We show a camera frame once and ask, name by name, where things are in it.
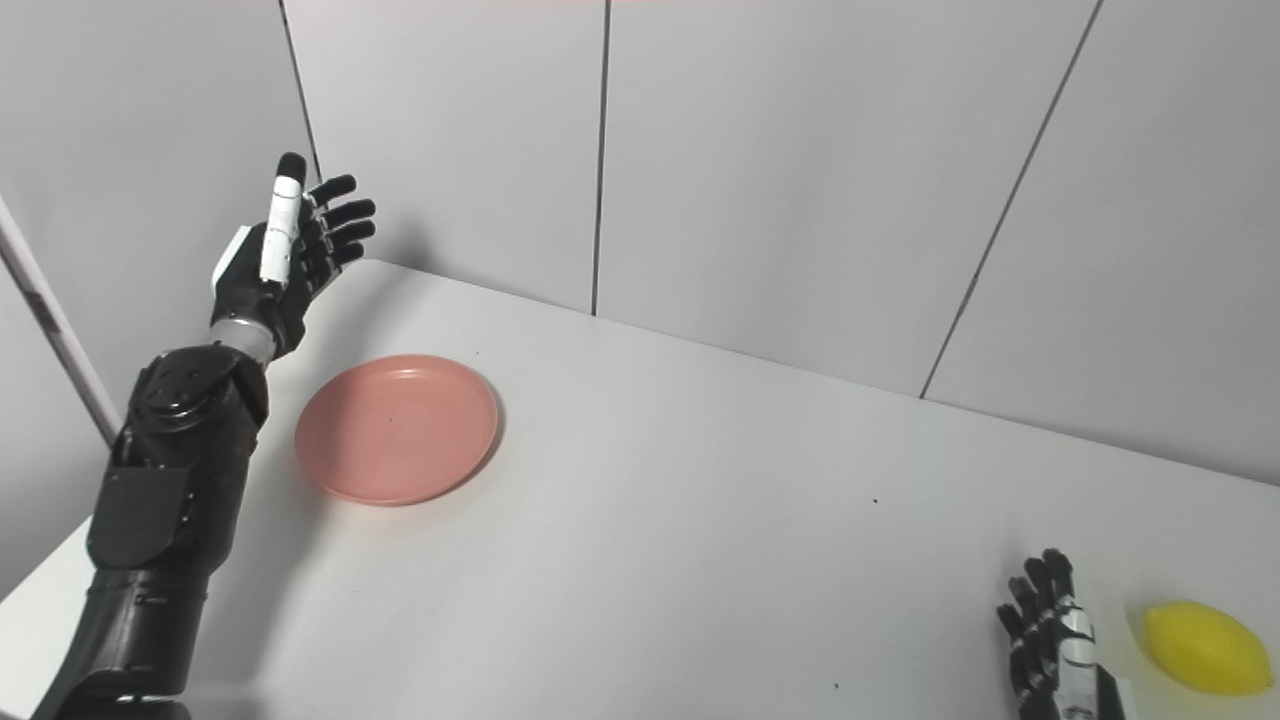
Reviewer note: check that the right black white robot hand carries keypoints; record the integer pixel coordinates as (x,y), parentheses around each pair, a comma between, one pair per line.
(1065,650)

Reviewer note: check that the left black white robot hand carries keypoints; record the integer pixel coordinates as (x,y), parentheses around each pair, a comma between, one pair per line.
(278,235)

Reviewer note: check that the yellow lemon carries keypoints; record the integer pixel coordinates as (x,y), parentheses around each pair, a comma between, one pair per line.
(1205,648)

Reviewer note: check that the pink round plate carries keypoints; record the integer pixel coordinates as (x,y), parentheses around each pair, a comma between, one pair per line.
(398,428)

